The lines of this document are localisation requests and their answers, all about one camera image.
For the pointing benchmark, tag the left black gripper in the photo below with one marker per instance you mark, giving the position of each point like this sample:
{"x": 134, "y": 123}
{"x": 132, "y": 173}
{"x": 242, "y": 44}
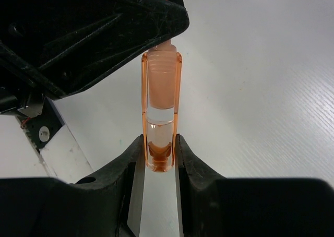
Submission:
{"x": 64, "y": 47}

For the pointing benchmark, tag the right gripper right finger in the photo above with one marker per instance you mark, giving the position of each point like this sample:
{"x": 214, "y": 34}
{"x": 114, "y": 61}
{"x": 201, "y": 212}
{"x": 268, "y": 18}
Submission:
{"x": 210, "y": 204}

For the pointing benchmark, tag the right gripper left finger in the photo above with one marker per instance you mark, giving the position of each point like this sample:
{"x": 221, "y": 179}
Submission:
{"x": 107, "y": 202}

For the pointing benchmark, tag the orange highlighter marker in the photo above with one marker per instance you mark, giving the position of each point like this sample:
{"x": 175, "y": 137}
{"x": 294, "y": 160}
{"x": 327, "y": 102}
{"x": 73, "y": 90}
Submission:
{"x": 161, "y": 68}

